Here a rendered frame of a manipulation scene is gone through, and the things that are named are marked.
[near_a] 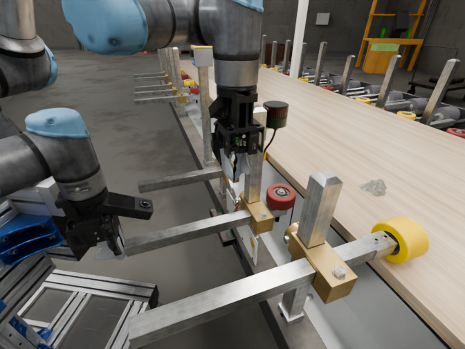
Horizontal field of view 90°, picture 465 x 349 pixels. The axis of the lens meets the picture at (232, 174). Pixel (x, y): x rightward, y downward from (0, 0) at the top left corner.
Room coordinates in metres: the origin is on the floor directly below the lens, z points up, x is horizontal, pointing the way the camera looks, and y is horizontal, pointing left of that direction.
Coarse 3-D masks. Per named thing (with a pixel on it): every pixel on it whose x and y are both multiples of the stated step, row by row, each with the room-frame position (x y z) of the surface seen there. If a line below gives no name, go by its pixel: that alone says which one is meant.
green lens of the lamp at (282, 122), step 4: (268, 120) 0.52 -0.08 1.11; (272, 120) 0.51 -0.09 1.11; (276, 120) 0.51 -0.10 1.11; (280, 120) 0.51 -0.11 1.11; (284, 120) 0.52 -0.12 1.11; (268, 124) 0.52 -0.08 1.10; (272, 124) 0.51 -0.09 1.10; (276, 124) 0.51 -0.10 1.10; (280, 124) 0.51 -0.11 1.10; (284, 124) 0.52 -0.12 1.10; (272, 128) 0.51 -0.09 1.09; (276, 128) 0.51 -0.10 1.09
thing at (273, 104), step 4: (272, 100) 0.57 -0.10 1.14; (276, 100) 0.57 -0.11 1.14; (264, 104) 0.54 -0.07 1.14; (268, 104) 0.54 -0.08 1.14; (272, 104) 0.54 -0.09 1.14; (276, 104) 0.54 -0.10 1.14; (280, 104) 0.54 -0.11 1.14; (284, 104) 0.54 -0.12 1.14; (268, 128) 0.52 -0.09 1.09; (272, 136) 0.54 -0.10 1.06; (272, 140) 0.54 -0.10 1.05; (268, 144) 0.54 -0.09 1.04; (264, 148) 0.54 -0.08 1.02; (264, 152) 0.53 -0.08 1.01
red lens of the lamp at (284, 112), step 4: (288, 104) 0.54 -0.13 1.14; (264, 108) 0.53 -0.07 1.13; (268, 108) 0.52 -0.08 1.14; (272, 108) 0.51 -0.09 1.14; (276, 108) 0.51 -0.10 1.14; (280, 108) 0.51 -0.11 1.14; (284, 108) 0.52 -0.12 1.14; (288, 108) 0.53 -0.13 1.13; (268, 112) 0.52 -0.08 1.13; (272, 112) 0.51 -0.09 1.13; (276, 112) 0.51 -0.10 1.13; (280, 112) 0.51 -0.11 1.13; (284, 112) 0.52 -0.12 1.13; (268, 116) 0.52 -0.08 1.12; (272, 116) 0.51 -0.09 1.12; (276, 116) 0.51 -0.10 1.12; (280, 116) 0.51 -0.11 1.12; (284, 116) 0.52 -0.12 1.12
